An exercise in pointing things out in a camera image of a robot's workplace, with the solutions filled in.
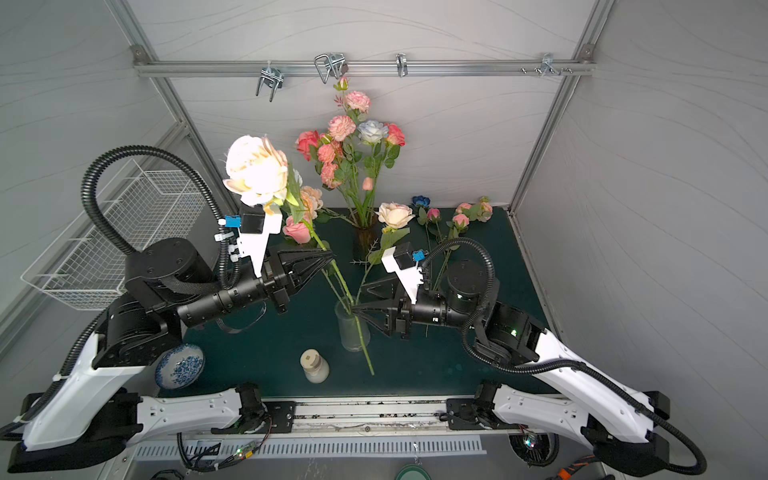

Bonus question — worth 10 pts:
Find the white blue rose stem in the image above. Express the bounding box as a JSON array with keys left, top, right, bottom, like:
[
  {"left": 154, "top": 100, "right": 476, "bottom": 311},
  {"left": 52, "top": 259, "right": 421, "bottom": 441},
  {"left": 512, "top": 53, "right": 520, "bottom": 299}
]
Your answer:
[{"left": 357, "top": 119, "right": 391, "bottom": 223}]

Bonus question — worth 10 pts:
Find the blue white patterned plate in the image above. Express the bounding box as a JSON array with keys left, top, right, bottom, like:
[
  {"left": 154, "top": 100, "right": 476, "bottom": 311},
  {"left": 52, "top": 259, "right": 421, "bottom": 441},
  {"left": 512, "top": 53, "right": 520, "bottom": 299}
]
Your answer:
[{"left": 154, "top": 343, "right": 205, "bottom": 390}]

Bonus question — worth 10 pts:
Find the tall pink peony stem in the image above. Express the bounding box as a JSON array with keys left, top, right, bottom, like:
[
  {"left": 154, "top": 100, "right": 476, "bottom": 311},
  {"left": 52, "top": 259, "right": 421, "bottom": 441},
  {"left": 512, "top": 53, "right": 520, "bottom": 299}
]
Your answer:
[{"left": 323, "top": 76, "right": 371, "bottom": 227}]

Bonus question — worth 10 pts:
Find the cream capped bottle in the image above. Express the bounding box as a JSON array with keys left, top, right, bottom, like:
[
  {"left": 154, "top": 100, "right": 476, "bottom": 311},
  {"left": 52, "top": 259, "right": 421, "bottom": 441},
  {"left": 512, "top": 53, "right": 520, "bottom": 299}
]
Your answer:
[{"left": 300, "top": 349, "right": 330, "bottom": 384}]

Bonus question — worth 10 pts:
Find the large pink rose stem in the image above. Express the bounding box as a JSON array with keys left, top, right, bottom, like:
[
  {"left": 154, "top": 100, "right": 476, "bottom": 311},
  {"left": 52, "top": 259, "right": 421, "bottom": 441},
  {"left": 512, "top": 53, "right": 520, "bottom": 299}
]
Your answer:
[{"left": 296, "top": 130, "right": 321, "bottom": 161}]

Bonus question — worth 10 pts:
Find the white wire basket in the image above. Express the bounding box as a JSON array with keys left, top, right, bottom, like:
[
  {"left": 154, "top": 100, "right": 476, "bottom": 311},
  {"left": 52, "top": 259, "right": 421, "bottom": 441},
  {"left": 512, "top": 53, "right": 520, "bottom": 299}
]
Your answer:
[{"left": 21, "top": 159, "right": 207, "bottom": 311}]

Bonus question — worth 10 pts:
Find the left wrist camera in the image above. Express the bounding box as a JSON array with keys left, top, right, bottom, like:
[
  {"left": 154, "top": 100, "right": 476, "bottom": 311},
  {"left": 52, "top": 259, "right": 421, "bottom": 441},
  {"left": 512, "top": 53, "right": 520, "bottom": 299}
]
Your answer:
[{"left": 215, "top": 204, "right": 283, "bottom": 278}]

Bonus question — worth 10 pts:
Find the pink bud stem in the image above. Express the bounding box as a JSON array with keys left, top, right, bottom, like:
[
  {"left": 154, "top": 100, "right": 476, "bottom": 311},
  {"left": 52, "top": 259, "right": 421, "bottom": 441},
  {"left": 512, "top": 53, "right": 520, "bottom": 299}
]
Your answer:
[{"left": 358, "top": 177, "right": 375, "bottom": 226}]

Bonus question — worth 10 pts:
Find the aluminium crossbar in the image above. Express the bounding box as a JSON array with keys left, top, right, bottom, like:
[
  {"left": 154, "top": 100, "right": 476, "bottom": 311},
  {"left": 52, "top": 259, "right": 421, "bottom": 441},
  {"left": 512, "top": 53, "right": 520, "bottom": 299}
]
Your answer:
[{"left": 134, "top": 57, "right": 597, "bottom": 79}]

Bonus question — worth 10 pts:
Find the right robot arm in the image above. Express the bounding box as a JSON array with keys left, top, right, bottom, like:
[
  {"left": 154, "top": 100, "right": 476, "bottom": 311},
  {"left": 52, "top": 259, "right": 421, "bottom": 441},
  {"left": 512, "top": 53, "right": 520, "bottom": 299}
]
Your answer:
[{"left": 347, "top": 237, "right": 708, "bottom": 477}]

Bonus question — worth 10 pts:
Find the metal u-bolt clamp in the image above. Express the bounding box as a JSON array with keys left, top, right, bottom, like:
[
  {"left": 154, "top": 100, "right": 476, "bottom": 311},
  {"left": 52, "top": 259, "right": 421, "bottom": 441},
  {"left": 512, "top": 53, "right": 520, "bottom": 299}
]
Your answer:
[{"left": 255, "top": 64, "right": 284, "bottom": 102}]

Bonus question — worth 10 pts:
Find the clear ribbed glass vase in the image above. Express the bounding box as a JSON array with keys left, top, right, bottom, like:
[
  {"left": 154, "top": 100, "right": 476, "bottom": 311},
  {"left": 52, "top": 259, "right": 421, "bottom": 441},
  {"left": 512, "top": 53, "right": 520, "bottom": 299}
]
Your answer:
[{"left": 334, "top": 301, "right": 370, "bottom": 352}]

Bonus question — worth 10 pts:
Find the pink ribbed glass vase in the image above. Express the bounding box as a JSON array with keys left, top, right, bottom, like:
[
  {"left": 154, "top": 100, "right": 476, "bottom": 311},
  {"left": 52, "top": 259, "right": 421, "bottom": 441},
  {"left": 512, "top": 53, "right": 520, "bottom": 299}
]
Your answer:
[{"left": 352, "top": 212, "right": 381, "bottom": 261}]

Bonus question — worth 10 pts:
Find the pink carnation spray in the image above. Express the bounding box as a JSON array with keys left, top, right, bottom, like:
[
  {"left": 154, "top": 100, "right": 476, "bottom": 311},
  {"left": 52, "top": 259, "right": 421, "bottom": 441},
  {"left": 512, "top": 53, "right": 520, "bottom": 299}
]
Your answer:
[{"left": 317, "top": 133, "right": 362, "bottom": 227}]

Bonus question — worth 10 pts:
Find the white vented strip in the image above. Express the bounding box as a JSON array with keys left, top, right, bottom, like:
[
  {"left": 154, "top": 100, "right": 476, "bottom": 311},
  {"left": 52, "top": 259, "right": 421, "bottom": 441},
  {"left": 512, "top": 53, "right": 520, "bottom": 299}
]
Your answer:
[{"left": 133, "top": 435, "right": 487, "bottom": 462}]

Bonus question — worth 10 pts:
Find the medium pink rose stem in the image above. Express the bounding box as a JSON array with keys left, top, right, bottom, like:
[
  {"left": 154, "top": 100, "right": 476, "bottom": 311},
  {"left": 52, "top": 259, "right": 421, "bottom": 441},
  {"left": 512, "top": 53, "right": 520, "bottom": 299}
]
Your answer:
[{"left": 283, "top": 216, "right": 352, "bottom": 314}]

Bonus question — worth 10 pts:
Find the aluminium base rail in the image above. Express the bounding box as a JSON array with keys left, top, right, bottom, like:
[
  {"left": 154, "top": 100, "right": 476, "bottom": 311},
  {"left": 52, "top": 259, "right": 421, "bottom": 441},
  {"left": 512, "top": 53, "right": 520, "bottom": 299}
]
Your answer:
[{"left": 149, "top": 392, "right": 613, "bottom": 438}]

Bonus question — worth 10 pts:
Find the tall peach peony stem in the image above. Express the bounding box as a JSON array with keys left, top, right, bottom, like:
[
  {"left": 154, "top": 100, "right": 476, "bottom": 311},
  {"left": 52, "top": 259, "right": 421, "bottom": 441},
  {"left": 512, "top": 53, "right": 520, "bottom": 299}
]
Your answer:
[{"left": 300, "top": 186, "right": 358, "bottom": 227}]

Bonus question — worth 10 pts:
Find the green round lid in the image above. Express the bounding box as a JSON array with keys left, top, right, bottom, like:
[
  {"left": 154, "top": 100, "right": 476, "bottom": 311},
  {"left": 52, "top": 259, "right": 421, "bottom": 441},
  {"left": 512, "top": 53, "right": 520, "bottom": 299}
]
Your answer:
[{"left": 395, "top": 464, "right": 431, "bottom": 480}]

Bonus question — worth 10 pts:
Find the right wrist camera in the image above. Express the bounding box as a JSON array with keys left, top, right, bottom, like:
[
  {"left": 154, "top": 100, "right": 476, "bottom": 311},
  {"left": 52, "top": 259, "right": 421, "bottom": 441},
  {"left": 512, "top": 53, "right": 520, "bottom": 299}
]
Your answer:
[{"left": 381, "top": 243, "right": 426, "bottom": 304}]

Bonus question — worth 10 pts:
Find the large cream rose stem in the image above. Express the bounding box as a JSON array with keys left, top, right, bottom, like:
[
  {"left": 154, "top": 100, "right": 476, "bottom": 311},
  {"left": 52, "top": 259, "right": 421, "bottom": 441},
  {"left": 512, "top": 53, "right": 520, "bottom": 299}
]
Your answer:
[{"left": 222, "top": 134, "right": 376, "bottom": 377}]

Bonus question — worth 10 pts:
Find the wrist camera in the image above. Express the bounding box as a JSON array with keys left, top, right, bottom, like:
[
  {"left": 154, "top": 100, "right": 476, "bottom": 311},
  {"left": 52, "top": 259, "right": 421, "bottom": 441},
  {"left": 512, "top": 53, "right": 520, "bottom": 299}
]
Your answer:
[
  {"left": 215, "top": 204, "right": 283, "bottom": 278},
  {"left": 381, "top": 243, "right": 426, "bottom": 304}
]

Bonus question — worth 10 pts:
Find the small pink rose bunch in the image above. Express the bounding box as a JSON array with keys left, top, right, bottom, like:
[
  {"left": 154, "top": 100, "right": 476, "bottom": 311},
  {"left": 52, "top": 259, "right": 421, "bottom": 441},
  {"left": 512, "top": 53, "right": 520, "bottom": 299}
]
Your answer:
[{"left": 416, "top": 195, "right": 495, "bottom": 295}]

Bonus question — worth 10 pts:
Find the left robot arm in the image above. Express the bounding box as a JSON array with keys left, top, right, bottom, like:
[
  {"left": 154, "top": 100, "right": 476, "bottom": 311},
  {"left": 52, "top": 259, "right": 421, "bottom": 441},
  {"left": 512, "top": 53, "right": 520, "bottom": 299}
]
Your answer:
[{"left": 1, "top": 145, "right": 333, "bottom": 474}]

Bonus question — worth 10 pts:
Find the dark blue small flower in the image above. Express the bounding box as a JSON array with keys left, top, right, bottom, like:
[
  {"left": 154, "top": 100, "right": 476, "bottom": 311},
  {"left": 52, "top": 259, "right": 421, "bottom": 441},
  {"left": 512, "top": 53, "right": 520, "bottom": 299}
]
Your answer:
[{"left": 411, "top": 195, "right": 431, "bottom": 210}]

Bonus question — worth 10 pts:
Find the small cream rose stem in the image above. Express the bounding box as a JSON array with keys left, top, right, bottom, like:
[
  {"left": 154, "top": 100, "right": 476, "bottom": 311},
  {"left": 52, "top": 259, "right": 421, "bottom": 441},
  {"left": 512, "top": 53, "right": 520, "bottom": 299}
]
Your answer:
[{"left": 355, "top": 202, "right": 415, "bottom": 301}]

